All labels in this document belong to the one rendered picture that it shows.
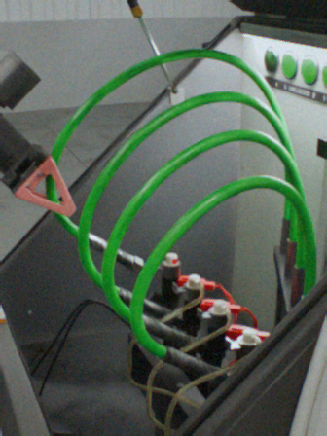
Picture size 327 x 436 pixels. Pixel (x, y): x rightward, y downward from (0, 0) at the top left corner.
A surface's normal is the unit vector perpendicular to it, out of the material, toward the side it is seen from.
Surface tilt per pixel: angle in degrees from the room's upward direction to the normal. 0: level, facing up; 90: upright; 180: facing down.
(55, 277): 90
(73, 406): 0
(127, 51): 90
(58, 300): 90
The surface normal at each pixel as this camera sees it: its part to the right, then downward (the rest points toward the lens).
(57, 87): 0.32, 0.32
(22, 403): 0.00, -0.94
